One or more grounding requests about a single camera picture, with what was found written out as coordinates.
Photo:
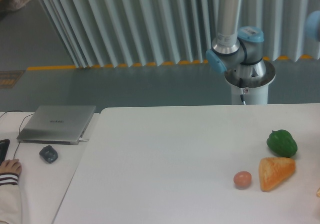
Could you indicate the person's hand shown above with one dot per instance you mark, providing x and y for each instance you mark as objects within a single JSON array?
[{"x": 12, "y": 166}]

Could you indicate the cream sleeved forearm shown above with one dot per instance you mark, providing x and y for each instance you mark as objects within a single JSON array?
[{"x": 11, "y": 207}]

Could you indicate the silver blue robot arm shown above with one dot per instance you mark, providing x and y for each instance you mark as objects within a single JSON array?
[{"x": 249, "y": 30}]

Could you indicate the yellow basket edge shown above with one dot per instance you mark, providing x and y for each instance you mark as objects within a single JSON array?
[{"x": 318, "y": 193}]

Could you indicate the black keyboard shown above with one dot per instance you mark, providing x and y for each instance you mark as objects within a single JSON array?
[{"x": 4, "y": 145}]

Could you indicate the dark grey mouse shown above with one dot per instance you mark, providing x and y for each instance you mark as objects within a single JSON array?
[{"x": 49, "y": 154}]

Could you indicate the silver closed laptop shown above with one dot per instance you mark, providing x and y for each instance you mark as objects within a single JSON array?
[{"x": 57, "y": 124}]

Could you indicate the white folding partition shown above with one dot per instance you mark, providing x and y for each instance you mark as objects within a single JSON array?
[{"x": 126, "y": 32}]

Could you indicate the brown toy egg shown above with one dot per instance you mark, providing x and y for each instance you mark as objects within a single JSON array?
[{"x": 242, "y": 179}]

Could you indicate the orange toy bread slice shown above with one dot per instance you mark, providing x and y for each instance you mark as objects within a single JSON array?
[{"x": 275, "y": 170}]

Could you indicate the green toy pepper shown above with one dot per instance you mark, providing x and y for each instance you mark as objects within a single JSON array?
[{"x": 282, "y": 143}]

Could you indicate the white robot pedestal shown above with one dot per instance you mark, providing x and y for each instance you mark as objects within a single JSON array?
[{"x": 249, "y": 96}]

